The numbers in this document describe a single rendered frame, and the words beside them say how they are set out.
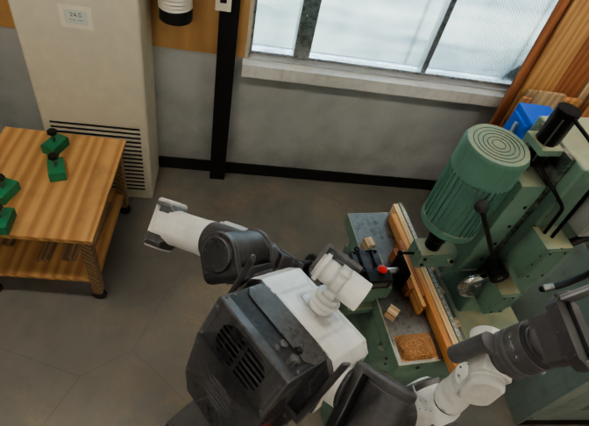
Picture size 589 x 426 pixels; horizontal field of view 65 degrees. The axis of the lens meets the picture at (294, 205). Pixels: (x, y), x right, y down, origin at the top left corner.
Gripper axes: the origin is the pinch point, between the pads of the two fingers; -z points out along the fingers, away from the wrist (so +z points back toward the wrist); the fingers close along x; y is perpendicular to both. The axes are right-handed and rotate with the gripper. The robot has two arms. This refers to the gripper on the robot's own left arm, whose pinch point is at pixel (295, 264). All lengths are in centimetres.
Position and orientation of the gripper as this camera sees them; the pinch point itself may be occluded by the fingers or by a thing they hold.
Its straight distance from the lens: 153.5
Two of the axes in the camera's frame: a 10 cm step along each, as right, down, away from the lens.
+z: -7.5, -3.1, -5.9
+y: 4.1, -9.1, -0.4
